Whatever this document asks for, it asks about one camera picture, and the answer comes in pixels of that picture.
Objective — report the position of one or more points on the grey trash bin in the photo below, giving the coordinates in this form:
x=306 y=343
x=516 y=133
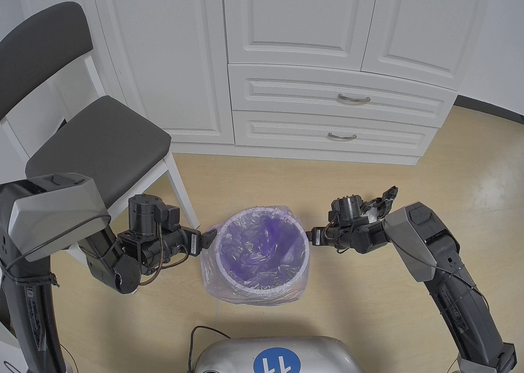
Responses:
x=262 y=288

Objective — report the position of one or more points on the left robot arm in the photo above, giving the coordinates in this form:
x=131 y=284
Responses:
x=53 y=216

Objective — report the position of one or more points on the clear printed wrapper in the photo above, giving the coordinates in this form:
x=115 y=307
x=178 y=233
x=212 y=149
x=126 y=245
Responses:
x=371 y=214

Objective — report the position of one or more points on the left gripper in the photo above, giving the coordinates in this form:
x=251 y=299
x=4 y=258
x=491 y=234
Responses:
x=172 y=244

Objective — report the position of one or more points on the purple plastic bag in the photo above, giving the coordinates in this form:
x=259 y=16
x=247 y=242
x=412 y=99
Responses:
x=266 y=240

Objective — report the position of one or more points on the crumpled black plastic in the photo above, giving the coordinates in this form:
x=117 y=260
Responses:
x=387 y=195

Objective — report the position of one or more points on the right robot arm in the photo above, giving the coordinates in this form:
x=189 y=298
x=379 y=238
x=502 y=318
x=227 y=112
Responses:
x=421 y=240

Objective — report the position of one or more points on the white chair dark grey seat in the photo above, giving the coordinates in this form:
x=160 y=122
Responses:
x=98 y=146

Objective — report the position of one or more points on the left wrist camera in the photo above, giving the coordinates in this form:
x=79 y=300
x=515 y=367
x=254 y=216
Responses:
x=168 y=216

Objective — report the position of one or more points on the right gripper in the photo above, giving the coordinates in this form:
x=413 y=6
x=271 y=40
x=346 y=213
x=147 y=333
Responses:
x=333 y=236

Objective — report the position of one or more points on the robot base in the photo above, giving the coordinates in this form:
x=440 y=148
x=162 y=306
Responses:
x=278 y=353

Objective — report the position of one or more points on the white wardrobe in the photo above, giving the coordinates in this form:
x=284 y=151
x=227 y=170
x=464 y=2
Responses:
x=299 y=15

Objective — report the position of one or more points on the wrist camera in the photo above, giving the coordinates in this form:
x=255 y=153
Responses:
x=335 y=209
x=168 y=216

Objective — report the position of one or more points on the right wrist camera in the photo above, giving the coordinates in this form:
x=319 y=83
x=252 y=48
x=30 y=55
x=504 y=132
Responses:
x=335 y=209

